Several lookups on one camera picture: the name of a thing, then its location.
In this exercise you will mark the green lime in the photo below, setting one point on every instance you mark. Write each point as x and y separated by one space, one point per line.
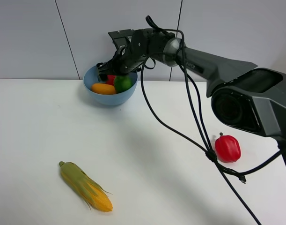
122 83

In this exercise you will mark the yellow orange mango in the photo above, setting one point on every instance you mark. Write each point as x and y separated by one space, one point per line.
104 89

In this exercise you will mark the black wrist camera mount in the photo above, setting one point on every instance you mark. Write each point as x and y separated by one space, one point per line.
121 38

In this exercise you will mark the red pomegranate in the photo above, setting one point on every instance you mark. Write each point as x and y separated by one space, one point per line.
110 79

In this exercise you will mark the yellow corn cob with husk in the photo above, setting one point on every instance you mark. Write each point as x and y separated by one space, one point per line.
90 191

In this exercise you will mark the light blue plastic bowl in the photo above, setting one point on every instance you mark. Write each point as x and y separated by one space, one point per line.
91 77

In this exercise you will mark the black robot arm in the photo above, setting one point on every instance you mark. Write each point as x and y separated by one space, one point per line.
244 96

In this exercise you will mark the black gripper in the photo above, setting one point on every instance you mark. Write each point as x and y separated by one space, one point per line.
125 60

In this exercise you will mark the red bell pepper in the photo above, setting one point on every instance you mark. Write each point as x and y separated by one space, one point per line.
227 148

